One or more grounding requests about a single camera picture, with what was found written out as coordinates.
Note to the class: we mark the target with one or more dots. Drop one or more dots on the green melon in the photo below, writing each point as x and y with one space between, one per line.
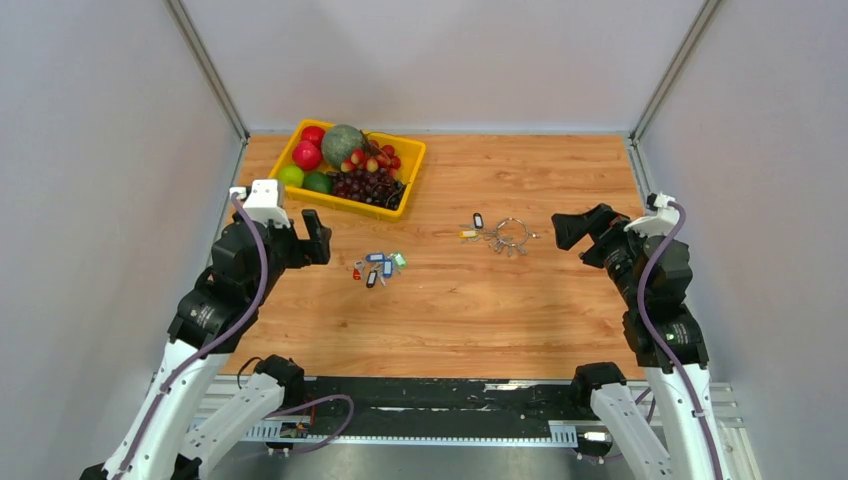
339 142

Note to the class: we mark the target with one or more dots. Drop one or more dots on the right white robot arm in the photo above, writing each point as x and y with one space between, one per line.
651 271

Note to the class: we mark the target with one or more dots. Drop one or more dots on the red apple front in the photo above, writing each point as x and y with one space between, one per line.
307 156

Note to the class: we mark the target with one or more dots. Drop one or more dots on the red lychee cluster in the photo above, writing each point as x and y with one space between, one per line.
375 158

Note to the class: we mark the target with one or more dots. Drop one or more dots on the light green lime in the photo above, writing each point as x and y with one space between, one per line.
291 176

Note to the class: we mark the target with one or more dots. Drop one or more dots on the large silver keyring with clips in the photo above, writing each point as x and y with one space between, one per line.
509 237

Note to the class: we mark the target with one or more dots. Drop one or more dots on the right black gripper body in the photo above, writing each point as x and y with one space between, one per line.
613 252

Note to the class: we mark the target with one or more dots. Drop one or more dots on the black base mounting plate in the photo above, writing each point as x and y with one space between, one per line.
448 409

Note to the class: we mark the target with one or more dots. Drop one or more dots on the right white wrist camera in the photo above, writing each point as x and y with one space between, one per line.
660 219

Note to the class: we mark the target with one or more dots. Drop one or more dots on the red apple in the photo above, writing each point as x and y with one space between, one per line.
313 134
307 156

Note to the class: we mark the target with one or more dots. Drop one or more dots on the aluminium frame rail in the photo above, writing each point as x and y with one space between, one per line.
294 429

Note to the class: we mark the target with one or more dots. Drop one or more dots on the dark green lime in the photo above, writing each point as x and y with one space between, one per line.
318 182

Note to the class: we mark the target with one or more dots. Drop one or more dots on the pile of coloured tagged keys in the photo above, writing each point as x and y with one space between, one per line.
376 268

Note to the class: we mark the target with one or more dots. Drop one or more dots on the red apple back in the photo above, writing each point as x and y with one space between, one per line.
313 134

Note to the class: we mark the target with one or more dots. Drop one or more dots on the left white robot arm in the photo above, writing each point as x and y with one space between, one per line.
163 441

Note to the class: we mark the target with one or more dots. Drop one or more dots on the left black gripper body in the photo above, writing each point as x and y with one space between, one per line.
287 250

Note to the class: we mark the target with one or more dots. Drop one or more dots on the purple grape bunch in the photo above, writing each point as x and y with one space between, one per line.
377 189

